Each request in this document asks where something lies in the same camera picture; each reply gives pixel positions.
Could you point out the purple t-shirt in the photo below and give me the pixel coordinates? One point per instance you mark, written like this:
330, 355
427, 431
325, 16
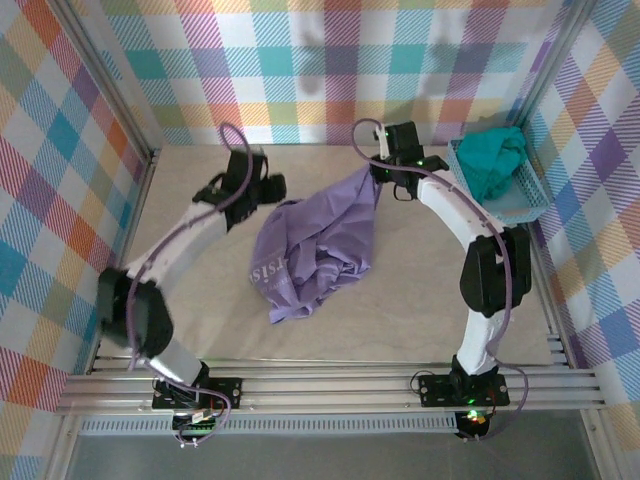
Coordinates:
320, 225

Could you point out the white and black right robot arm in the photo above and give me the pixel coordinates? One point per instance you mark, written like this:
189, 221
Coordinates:
450, 205

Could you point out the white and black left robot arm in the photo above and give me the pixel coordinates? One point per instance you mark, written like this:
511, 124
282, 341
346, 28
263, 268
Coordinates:
190, 235

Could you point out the teal crumpled cloth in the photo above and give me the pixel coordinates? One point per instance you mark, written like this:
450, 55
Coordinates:
485, 160

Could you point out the light blue perforated basket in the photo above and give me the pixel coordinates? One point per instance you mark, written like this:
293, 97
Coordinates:
530, 195

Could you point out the aluminium side rail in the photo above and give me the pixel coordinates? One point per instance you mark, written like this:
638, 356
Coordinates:
545, 280
141, 200

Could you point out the aluminium frame post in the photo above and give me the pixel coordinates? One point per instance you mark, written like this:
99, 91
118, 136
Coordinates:
107, 80
550, 65

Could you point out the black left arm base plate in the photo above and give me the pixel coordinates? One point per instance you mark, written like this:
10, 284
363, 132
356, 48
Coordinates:
230, 390

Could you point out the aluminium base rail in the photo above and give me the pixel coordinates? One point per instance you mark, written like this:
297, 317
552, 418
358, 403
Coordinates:
325, 385

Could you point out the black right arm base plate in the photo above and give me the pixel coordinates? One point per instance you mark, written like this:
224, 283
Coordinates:
435, 390

